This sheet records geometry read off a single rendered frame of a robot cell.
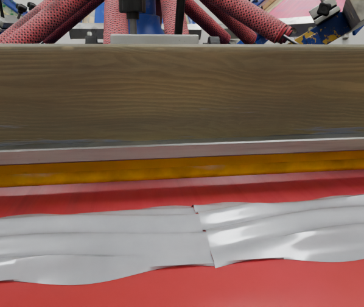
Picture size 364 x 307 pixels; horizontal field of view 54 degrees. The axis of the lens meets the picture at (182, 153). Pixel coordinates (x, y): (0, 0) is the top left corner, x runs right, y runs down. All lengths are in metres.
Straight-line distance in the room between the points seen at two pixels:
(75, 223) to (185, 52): 0.13
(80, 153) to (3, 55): 0.08
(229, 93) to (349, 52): 0.09
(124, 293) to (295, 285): 0.08
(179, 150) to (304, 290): 0.12
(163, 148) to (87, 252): 0.09
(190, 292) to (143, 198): 0.11
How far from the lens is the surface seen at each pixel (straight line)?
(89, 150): 0.24
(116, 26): 0.75
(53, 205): 0.26
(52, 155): 0.24
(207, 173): 0.28
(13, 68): 0.25
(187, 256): 0.18
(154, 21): 1.07
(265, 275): 0.18
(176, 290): 0.17
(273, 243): 0.19
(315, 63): 0.28
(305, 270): 0.19
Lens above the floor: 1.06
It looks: 16 degrees down
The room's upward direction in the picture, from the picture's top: straight up
